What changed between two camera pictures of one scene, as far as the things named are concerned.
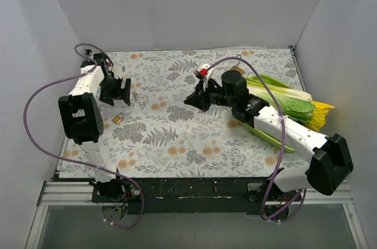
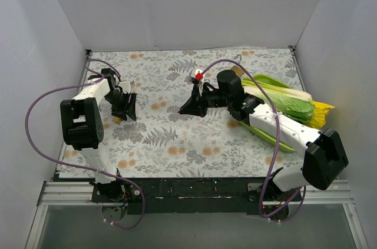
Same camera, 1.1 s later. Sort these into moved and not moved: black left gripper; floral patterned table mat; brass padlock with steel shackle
Moved: black left gripper
Not moved: floral patterned table mat; brass padlock with steel shackle
